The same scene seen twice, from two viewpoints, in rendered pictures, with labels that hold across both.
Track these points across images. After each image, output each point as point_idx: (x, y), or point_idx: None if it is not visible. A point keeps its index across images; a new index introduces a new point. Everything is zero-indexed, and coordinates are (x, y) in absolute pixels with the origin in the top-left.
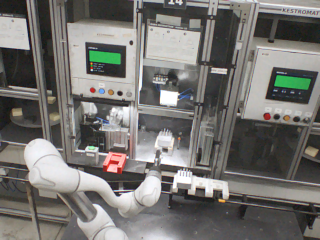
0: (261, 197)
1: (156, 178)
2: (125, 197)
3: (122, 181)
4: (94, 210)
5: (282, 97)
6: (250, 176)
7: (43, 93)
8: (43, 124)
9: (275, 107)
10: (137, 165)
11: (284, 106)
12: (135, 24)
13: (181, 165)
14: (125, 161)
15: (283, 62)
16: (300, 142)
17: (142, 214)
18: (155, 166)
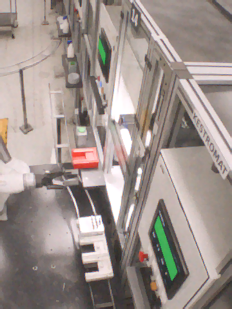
0: None
1: (21, 180)
2: (7, 170)
3: (79, 178)
4: (2, 161)
5: (155, 252)
6: (134, 299)
7: (92, 58)
8: (89, 86)
9: (154, 257)
10: (94, 178)
11: (158, 270)
12: (119, 30)
13: (115, 218)
14: (96, 167)
15: (170, 206)
16: None
17: (60, 214)
18: (41, 175)
